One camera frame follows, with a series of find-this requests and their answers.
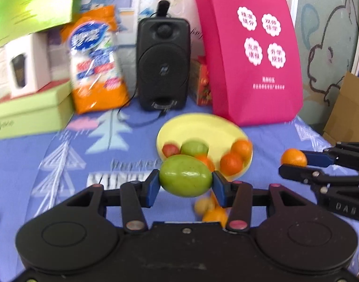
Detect large green gift box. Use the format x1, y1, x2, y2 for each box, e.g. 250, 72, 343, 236
0, 0, 84, 49

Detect yellow plastic plate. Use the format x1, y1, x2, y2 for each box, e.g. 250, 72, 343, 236
156, 114, 253, 181

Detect small orange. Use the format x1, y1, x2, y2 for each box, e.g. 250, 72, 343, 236
194, 197, 215, 215
281, 149, 308, 167

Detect green mango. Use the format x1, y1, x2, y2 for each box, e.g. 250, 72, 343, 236
159, 155, 214, 198
180, 141, 209, 157

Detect black speaker cable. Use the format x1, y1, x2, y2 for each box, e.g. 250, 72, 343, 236
117, 86, 168, 128

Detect black microphone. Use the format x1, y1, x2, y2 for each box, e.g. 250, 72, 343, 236
156, 0, 171, 19

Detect blue printed tablecloth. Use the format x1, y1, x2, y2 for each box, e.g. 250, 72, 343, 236
0, 97, 359, 274

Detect white cup box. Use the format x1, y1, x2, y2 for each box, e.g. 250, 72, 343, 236
4, 32, 52, 99

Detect black speaker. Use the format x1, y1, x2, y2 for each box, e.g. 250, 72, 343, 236
136, 17, 192, 111

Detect red plum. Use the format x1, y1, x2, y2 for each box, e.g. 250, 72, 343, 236
162, 143, 181, 158

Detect pink tote bag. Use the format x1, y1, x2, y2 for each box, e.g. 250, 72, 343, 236
194, 0, 303, 127

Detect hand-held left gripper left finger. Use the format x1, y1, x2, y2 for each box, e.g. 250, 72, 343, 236
66, 169, 161, 234

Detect red-orange carton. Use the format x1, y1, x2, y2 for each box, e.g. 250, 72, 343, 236
189, 55, 213, 107

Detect stacked cardboard boxes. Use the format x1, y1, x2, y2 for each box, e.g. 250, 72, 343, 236
323, 71, 359, 144

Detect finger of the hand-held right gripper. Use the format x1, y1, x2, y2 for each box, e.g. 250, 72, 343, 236
301, 141, 359, 171
279, 164, 359, 187

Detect light green flat box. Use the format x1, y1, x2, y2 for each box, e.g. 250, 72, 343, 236
0, 80, 75, 141

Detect orange paper cup packet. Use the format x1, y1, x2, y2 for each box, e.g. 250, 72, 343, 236
60, 5, 131, 115

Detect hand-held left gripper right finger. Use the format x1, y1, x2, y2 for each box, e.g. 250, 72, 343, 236
212, 171, 308, 233

